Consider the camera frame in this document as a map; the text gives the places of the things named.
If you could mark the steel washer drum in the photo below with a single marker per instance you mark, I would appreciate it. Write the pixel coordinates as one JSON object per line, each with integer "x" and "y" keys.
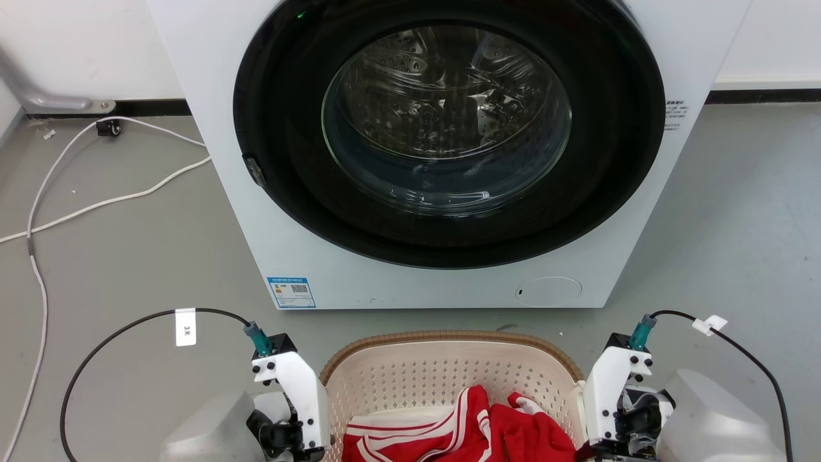
{"x": 442, "y": 115}

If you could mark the grey metal bracket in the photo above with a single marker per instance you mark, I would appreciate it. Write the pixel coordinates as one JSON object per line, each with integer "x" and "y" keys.
{"x": 45, "y": 99}

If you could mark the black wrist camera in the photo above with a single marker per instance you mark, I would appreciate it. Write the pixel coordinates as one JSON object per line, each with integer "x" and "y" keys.
{"x": 621, "y": 343}
{"x": 279, "y": 344}

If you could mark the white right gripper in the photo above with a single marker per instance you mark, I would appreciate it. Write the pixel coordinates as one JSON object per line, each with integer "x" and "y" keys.
{"x": 603, "y": 398}

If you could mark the red garment white stripes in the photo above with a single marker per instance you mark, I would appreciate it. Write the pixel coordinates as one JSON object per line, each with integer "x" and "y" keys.
{"x": 513, "y": 436}

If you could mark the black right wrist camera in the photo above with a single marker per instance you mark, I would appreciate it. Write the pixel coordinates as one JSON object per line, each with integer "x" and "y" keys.
{"x": 621, "y": 343}

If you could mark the small printed text sticker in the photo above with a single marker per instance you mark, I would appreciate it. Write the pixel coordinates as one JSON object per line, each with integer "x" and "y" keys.
{"x": 673, "y": 114}

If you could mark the round white filter cover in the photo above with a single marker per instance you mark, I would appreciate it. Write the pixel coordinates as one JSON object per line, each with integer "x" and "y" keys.
{"x": 549, "y": 291}

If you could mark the white front-load washing machine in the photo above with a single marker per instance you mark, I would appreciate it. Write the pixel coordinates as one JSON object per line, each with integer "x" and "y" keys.
{"x": 256, "y": 212}

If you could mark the blue energy label sticker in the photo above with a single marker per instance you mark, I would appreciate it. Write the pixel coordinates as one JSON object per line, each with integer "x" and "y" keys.
{"x": 291, "y": 292}

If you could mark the black round washer door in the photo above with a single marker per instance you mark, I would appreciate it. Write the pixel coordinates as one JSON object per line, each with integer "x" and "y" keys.
{"x": 288, "y": 128}

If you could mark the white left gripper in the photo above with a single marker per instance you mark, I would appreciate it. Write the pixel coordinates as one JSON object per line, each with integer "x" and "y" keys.
{"x": 301, "y": 398}

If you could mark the beige laundry basket brown rim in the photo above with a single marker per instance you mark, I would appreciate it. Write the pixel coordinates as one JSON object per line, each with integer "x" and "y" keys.
{"x": 410, "y": 378}

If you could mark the black baseboard strip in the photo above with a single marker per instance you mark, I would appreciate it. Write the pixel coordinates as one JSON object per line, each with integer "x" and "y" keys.
{"x": 154, "y": 107}
{"x": 763, "y": 96}

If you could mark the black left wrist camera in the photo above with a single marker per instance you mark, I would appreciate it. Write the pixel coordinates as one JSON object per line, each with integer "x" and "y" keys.
{"x": 279, "y": 344}

